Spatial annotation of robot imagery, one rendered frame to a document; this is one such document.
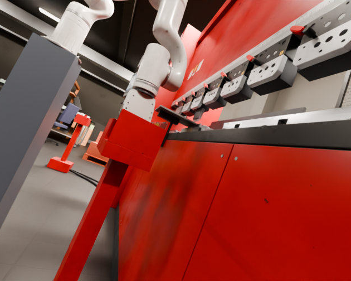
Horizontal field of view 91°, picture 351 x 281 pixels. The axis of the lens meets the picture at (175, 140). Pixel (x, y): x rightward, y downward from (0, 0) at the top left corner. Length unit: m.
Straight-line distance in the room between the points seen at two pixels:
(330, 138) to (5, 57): 9.05
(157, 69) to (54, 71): 0.55
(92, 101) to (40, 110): 7.15
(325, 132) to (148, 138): 0.43
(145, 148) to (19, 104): 0.63
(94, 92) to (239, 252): 8.00
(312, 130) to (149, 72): 0.45
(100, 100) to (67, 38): 7.07
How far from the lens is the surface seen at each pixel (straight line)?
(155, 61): 0.60
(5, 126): 1.02
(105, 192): 0.64
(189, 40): 2.41
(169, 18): 0.70
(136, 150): 0.55
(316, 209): 0.31
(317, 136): 0.34
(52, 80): 0.99
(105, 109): 8.03
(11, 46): 9.12
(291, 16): 0.90
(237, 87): 0.86
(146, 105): 0.58
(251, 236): 0.36
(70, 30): 1.09
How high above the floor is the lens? 0.73
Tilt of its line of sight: 6 degrees up
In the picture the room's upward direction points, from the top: 23 degrees clockwise
